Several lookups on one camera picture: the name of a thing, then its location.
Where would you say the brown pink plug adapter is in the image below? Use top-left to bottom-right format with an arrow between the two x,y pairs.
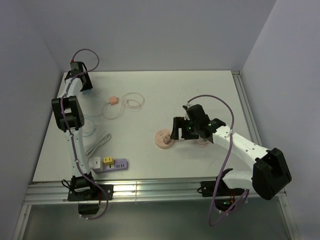
163,134 -> 172,145

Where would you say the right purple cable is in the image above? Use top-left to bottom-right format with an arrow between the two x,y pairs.
186,94 -> 251,227

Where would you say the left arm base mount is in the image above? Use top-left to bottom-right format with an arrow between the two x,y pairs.
67,188 -> 106,217

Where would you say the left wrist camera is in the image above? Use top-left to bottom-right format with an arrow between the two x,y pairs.
70,60 -> 87,75

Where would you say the purple power strip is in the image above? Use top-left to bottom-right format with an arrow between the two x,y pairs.
93,158 -> 129,174

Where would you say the white plug adapter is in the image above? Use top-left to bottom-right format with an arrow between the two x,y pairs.
91,157 -> 104,172

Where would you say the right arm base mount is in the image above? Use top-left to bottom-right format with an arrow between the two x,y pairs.
197,180 -> 245,212

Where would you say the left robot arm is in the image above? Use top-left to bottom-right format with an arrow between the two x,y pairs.
51,73 -> 98,201

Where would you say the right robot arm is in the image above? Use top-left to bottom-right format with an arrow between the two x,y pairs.
170,104 -> 292,200

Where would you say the yellow plug adapter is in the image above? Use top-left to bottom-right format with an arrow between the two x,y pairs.
103,157 -> 115,166

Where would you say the aluminium side rail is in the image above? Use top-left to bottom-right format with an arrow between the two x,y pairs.
231,70 -> 263,146

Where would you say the white power strip cable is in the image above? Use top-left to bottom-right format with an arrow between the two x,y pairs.
84,132 -> 112,170

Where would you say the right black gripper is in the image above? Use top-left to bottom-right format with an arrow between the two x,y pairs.
170,116 -> 200,140

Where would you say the aluminium front rail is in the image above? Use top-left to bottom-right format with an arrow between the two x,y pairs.
23,174 -> 287,206

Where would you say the round pink power socket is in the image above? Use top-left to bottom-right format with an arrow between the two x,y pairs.
154,129 -> 175,149

